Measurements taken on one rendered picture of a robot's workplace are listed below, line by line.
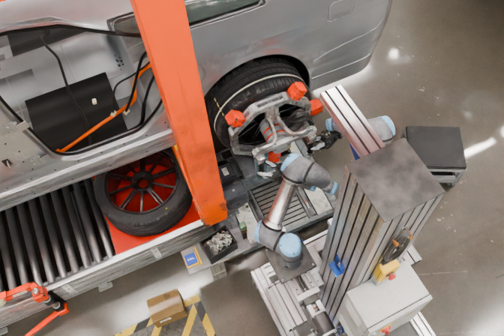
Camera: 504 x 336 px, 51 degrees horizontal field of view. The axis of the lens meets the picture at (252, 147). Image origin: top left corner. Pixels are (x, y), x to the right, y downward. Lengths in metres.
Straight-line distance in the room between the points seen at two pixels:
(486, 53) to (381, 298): 3.07
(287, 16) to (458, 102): 2.20
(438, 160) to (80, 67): 2.59
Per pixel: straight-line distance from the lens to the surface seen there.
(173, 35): 1.93
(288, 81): 3.20
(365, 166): 1.91
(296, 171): 2.69
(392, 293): 2.60
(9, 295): 3.68
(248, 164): 3.93
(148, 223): 3.54
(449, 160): 4.01
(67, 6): 2.66
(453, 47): 5.10
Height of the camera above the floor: 3.69
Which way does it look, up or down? 60 degrees down
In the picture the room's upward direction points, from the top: 5 degrees counter-clockwise
